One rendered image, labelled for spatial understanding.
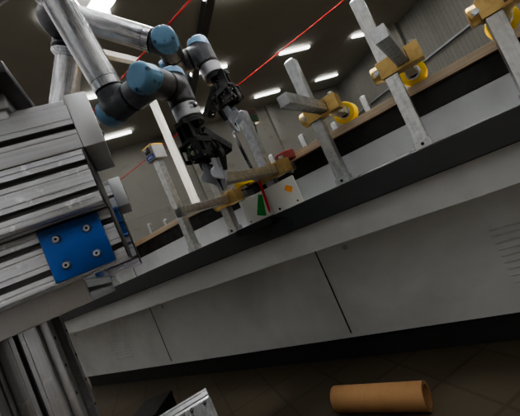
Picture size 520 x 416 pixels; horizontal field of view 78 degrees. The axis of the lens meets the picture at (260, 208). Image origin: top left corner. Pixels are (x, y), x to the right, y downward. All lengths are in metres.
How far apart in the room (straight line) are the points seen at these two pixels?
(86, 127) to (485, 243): 1.16
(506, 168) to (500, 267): 0.39
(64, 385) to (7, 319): 0.21
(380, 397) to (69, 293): 0.91
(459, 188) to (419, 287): 0.45
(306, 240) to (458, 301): 0.56
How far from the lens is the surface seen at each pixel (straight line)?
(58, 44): 1.40
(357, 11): 1.11
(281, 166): 1.14
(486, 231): 1.27
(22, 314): 0.70
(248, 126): 1.22
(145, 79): 0.85
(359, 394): 1.22
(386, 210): 1.07
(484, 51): 1.22
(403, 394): 1.17
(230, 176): 0.93
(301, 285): 1.49
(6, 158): 0.60
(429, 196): 1.04
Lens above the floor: 0.68
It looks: 3 degrees up
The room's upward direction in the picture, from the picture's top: 24 degrees counter-clockwise
